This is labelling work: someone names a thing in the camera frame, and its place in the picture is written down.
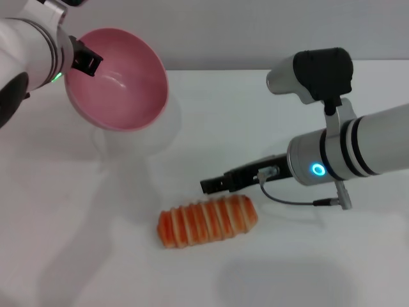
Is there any pink plastic bowl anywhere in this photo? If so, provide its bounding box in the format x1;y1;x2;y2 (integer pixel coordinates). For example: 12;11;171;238
63;28;169;132

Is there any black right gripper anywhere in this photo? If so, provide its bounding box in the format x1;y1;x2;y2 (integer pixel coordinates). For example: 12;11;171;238
200;153;292;195

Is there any silver camera bracket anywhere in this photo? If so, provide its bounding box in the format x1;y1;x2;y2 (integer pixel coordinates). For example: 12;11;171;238
322;97;357;139
30;0;68;26

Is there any silver right camera bracket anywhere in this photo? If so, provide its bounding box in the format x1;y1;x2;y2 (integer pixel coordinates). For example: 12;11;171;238
322;97;357;139

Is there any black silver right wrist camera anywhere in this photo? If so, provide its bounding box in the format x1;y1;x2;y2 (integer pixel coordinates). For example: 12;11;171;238
266;47;354;105

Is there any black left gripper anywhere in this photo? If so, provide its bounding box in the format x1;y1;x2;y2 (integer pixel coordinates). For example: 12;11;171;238
68;35;104;78

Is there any silver left camera bracket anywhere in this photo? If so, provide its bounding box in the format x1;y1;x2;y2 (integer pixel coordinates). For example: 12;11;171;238
30;0;68;26

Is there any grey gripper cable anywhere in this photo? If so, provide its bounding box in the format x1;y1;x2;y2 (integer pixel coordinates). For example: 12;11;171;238
255;166;353;211

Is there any orange ridged toy bread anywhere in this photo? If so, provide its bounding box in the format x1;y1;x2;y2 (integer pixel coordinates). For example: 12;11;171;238
157;195;258;249

